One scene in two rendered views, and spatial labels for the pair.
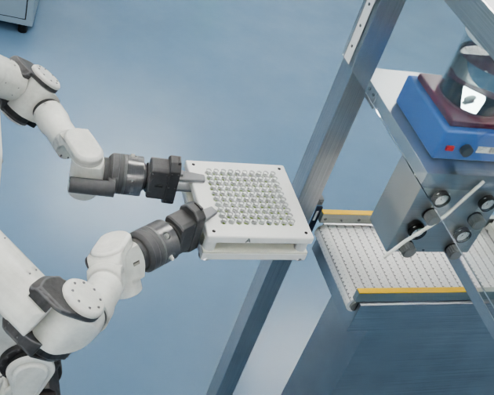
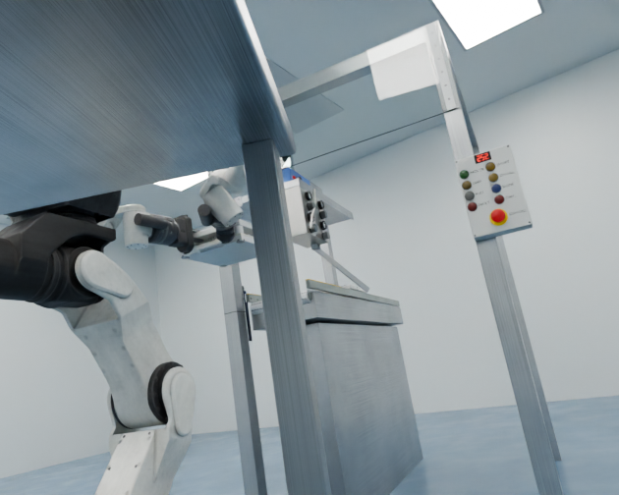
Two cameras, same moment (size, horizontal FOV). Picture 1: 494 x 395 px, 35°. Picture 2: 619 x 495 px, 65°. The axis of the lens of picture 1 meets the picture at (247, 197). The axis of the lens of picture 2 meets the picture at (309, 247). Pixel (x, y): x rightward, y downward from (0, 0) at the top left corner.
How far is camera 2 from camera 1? 1.79 m
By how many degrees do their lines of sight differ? 64
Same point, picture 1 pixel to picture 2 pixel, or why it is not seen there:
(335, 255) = not seen: hidden behind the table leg
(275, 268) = (244, 352)
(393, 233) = (303, 220)
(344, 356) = (319, 372)
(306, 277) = not seen: outside the picture
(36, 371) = (186, 380)
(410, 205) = (301, 199)
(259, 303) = (249, 392)
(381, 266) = not seen: hidden behind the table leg
